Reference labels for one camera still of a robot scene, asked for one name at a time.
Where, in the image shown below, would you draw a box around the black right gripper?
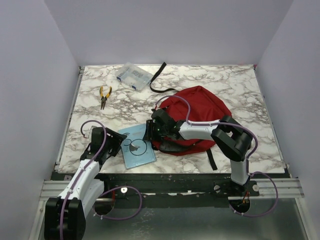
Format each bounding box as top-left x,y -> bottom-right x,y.
142,120 -> 168,142

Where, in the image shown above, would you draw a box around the light blue notebook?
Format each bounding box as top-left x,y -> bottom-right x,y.
118,123 -> 156,169

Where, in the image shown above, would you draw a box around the red backpack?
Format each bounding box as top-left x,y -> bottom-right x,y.
149,61 -> 233,172

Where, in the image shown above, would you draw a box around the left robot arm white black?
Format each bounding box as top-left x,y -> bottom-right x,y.
44,127 -> 127,240

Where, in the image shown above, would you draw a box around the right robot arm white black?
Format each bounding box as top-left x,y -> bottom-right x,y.
143,108 -> 258,196

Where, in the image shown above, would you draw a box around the yellow black pliers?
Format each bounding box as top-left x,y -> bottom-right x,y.
99,86 -> 112,110

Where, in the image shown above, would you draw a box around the clear plastic organizer box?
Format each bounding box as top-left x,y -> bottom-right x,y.
115,62 -> 153,91

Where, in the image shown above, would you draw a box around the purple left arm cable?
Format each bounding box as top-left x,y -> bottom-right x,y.
59,119 -> 144,240

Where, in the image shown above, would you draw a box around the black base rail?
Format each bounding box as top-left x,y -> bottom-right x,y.
95,173 -> 260,209

